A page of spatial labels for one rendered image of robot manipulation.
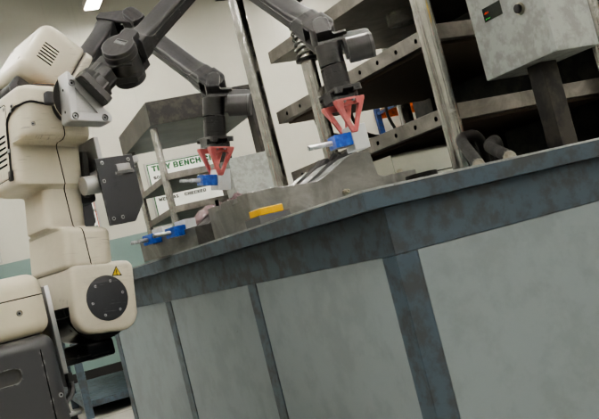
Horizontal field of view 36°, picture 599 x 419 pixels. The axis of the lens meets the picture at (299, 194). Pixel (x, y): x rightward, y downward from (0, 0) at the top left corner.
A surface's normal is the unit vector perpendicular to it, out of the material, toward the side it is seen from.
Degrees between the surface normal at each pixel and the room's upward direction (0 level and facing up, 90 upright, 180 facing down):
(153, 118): 90
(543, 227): 90
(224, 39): 90
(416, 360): 90
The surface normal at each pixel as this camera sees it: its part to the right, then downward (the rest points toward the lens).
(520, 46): -0.86, 0.18
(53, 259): -0.78, 0.01
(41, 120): 0.61, -0.20
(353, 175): 0.44, -0.17
